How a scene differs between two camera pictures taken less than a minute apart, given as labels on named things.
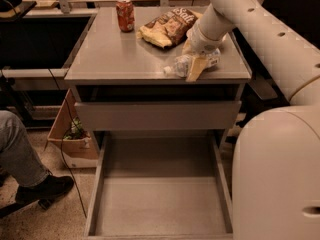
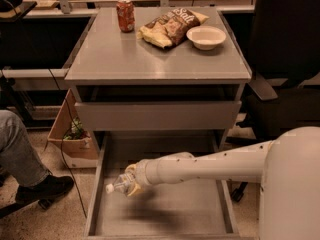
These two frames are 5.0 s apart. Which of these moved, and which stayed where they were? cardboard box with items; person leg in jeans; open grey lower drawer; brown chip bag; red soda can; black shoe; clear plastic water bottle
Moved: clear plastic water bottle
Stayed: red soda can; brown chip bag; cardboard box with items; open grey lower drawer; person leg in jeans; black shoe
